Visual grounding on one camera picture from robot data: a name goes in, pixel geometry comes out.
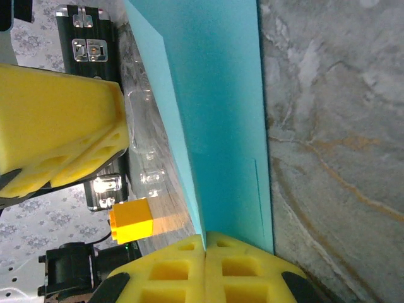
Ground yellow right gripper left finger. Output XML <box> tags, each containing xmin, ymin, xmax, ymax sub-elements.
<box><xmin>88</xmin><ymin>232</ymin><xmax>206</xmax><ymax>303</ymax></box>

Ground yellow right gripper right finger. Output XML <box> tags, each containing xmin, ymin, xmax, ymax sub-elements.
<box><xmin>205</xmin><ymin>231</ymin><xmax>331</xmax><ymax>303</ymax></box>

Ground light blue paper sheet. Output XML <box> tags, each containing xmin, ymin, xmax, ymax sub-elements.
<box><xmin>121</xmin><ymin>0</ymin><xmax>275</xmax><ymax>255</ymax></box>

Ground black hard case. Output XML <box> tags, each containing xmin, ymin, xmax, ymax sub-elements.
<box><xmin>55</xmin><ymin>4</ymin><xmax>130</xmax><ymax>212</ymax></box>

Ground orange toy brick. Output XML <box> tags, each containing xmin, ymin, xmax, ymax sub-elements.
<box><xmin>109</xmin><ymin>198</ymin><xmax>155</xmax><ymax>246</ymax></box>

